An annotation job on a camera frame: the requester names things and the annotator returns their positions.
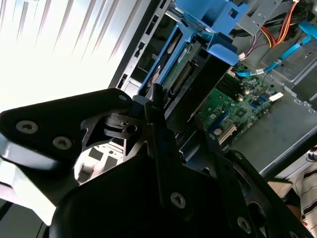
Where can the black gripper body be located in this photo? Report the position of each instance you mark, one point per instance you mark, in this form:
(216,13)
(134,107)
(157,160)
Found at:
(119,203)

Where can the hard disk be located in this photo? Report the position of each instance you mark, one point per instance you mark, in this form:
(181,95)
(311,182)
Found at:
(178,67)

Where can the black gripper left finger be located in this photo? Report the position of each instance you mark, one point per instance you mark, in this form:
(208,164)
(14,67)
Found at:
(49,119)

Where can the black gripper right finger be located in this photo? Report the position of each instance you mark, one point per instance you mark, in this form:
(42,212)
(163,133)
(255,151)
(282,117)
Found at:
(267,196)

